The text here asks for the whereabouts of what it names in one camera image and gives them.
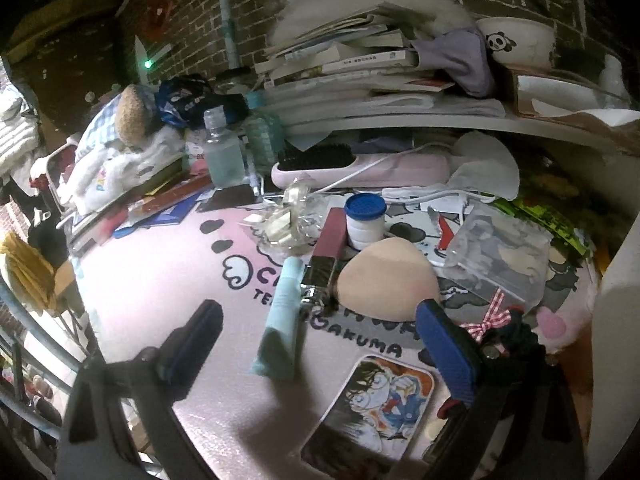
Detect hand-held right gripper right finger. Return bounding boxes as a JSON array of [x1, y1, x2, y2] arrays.
[[415, 299, 586, 480]]

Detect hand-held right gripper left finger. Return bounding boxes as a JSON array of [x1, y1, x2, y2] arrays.
[[57, 299, 224, 480]]

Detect white jar blue lid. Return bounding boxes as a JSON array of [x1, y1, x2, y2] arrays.
[[344, 193, 387, 252]]

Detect white container box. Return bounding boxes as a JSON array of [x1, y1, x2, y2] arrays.
[[587, 232, 640, 480]]

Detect red gingham bow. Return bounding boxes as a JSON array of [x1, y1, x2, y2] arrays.
[[459, 290, 516, 343]]

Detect navy scrunchie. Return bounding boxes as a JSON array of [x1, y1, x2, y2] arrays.
[[480, 312, 546, 376]]

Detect pink printed desk mat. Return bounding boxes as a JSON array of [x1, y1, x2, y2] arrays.
[[70, 187, 601, 480]]

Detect light blue tube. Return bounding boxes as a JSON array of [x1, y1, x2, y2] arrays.
[[248, 256, 306, 380]]

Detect anime print card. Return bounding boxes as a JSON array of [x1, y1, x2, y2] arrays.
[[300, 355, 438, 468]]

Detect beige sponge pad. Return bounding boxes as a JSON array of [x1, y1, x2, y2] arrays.
[[336, 237, 443, 322]]

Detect clear plastic box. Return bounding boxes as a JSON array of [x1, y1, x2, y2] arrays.
[[442, 200, 555, 306]]

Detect red and blue notebooks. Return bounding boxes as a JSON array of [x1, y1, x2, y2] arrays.
[[70, 172, 221, 248]]

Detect crumpled clear plastic wrap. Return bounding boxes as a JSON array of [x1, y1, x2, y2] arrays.
[[255, 182, 331, 256]]

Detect dark red lipstick box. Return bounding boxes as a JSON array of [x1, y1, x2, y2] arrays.
[[300, 207, 348, 306]]

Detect green packets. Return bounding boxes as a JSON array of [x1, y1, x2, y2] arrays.
[[495, 195, 593, 256]]

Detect yellow cloth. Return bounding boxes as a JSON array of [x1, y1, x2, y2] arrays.
[[0, 232, 58, 313]]

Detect clear plastic bottle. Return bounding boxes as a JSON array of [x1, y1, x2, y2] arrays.
[[202, 108, 247, 191]]

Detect white plush garment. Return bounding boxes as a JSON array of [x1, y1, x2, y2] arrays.
[[67, 127, 188, 211]]

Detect white face mask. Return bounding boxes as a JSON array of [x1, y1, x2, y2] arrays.
[[447, 130, 523, 201]]

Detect pink hair brush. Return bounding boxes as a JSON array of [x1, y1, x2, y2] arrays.
[[271, 142, 451, 192]]

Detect teal bottle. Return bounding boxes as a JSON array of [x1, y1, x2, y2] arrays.
[[245, 91, 285, 176]]

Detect white shelf board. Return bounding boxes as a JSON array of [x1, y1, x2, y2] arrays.
[[280, 110, 640, 153]]

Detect brown teddy bear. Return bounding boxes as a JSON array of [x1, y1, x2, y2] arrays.
[[116, 84, 156, 148]]

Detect blue gingham cloth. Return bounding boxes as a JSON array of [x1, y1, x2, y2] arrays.
[[80, 95, 126, 151]]

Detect dark blue bag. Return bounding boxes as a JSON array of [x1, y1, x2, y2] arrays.
[[155, 75, 248, 128]]

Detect white device green light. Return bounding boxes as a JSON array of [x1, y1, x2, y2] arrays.
[[132, 35, 173, 83]]

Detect purple cloth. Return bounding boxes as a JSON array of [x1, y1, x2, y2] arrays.
[[412, 27, 501, 100]]

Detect stack of books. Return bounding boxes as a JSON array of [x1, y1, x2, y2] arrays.
[[255, 2, 506, 133]]

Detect small white bottle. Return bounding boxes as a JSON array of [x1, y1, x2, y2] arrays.
[[599, 55, 632, 108]]

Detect white panda bowl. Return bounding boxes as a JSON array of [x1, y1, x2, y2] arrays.
[[475, 16, 557, 68]]

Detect white cable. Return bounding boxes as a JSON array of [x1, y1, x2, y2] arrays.
[[315, 142, 493, 211]]

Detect grey metal rail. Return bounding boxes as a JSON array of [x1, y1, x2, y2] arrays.
[[0, 270, 101, 411]]

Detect grey wall pipe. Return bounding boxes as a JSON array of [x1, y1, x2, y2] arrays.
[[215, 0, 243, 71]]

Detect red wall ornament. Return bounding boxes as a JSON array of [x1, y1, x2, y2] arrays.
[[145, 0, 173, 36]]

